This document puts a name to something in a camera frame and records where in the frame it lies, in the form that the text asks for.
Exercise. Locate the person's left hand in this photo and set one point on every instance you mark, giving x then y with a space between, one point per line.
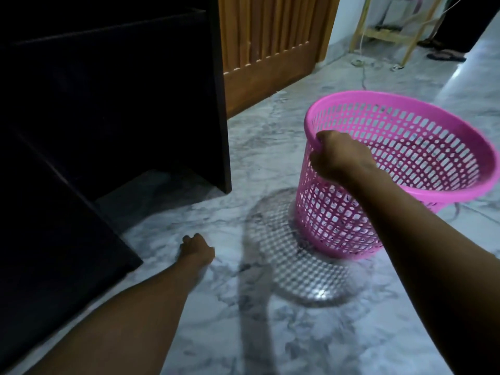
199 249

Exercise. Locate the pink plastic basket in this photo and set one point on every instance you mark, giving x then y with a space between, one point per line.
390 113

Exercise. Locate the dark wooden cabinet door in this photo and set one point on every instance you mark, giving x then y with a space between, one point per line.
50 249

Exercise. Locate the light wooden table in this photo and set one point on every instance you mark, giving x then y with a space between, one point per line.
386 35

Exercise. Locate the person's left forearm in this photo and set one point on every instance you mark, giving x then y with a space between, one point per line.
117 324

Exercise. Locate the dark wooden cabinet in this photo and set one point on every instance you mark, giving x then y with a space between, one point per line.
136 93

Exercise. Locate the person's right hand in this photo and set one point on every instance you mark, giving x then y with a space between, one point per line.
340 156

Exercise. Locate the brown wooden room door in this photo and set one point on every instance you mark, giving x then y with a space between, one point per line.
265 74

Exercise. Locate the person's right forearm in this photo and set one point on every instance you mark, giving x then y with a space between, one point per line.
429 261

